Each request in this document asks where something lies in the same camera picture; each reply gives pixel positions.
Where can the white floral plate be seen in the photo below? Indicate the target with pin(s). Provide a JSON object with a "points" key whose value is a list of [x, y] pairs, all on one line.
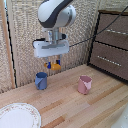
{"points": [[19, 116]]}

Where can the pink mug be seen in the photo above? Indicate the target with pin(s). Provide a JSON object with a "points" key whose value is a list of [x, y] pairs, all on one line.
{"points": [[84, 84]]}

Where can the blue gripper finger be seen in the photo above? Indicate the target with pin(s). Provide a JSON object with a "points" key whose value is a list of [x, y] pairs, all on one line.
{"points": [[58, 62], [48, 65]]}

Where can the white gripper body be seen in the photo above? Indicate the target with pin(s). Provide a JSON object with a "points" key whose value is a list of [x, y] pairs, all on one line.
{"points": [[50, 48]]}

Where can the dark brown drawer cabinet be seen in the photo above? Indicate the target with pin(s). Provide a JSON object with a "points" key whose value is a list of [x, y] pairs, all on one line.
{"points": [[110, 43]]}

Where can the blue mug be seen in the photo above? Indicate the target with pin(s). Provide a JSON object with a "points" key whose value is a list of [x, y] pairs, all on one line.
{"points": [[41, 81]]}

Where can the golden toast slice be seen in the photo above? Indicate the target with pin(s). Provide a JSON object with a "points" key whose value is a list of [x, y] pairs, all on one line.
{"points": [[54, 66]]}

